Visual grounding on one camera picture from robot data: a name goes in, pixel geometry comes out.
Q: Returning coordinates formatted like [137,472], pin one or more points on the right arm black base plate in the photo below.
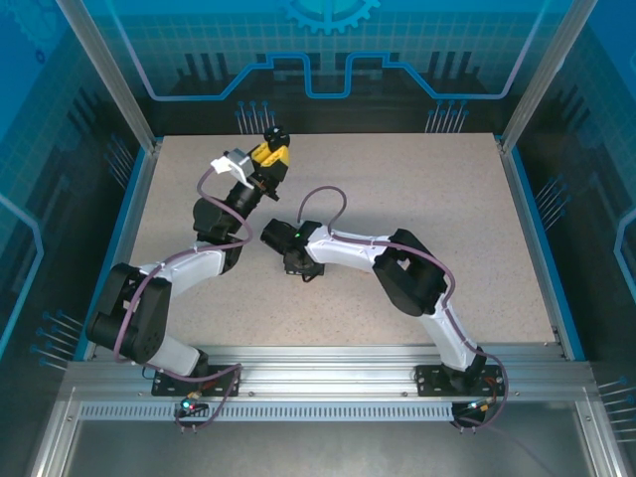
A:
[429,382]

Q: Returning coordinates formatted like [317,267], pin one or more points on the aluminium table side rail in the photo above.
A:
[142,189]
[519,189]

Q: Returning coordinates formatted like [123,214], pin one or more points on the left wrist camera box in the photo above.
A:
[238,161]

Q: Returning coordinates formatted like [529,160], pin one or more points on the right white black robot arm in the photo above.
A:
[348,253]

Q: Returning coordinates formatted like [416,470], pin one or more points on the aluminium mounting rail beam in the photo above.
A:
[323,372]

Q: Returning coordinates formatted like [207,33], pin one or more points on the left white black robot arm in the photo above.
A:
[189,268]

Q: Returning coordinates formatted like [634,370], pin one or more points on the black earbud charging case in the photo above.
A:
[276,135]

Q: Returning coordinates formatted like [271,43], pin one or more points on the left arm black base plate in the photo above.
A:
[169,388]

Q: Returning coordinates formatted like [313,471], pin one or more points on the aluminium corner post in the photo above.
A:
[542,74]
[115,74]

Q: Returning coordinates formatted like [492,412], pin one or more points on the grey metal shelf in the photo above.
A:
[318,447]

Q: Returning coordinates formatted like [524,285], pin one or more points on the black connector with LED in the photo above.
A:
[484,406]
[188,406]

